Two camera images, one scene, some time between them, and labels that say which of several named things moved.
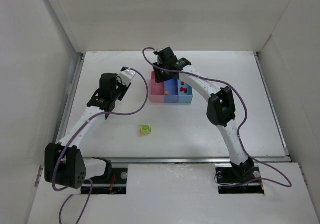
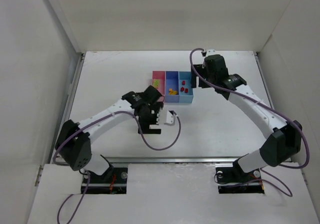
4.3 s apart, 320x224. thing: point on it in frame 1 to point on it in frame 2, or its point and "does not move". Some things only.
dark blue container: (171, 94) does not move
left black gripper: (122, 90) to (149, 128)
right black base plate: (239, 179) does not move
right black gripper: (161, 75) to (195, 77)
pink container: (157, 90) does not move
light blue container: (185, 92) does not move
